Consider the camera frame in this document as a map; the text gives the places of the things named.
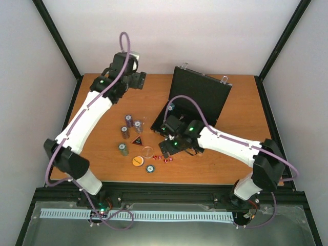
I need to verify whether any clear round dealer button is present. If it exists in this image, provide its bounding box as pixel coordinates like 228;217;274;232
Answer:
141;146;154;158

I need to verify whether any single blue poker chip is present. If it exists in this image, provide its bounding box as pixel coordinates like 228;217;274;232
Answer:
146;165;155;173

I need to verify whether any triangular all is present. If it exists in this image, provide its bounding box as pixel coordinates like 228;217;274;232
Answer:
131;136;143;146

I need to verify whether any blue chip stack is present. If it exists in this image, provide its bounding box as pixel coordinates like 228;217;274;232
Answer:
168;103;175;111

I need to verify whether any black poker set case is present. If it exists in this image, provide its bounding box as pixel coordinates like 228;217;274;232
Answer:
150;61;233;136

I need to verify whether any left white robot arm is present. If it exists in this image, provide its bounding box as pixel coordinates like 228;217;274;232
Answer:
44;52;146;206

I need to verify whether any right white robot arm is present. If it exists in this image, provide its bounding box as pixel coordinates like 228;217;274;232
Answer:
159;115;285;208

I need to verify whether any orange big blind button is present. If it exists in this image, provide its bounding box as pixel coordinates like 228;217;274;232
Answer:
132;156;144;167

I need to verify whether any purple chip stack rear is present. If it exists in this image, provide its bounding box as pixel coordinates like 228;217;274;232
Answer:
125;114;134;128

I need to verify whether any purple chip stack right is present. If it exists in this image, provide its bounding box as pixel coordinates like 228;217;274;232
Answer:
134;120;143;134

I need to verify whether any green chip stack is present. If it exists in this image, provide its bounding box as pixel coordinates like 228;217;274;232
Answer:
118;143;129;156

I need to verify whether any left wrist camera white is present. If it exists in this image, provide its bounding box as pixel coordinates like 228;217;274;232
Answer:
130;51;140;70

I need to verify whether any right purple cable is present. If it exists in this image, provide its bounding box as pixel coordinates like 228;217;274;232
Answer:
163;95;299;229

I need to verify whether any light blue slotted cable duct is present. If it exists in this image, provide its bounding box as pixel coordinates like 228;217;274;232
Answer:
39;209;234;223

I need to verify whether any black aluminium frame rail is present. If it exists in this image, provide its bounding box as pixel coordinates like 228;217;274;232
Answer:
32;182;309;212

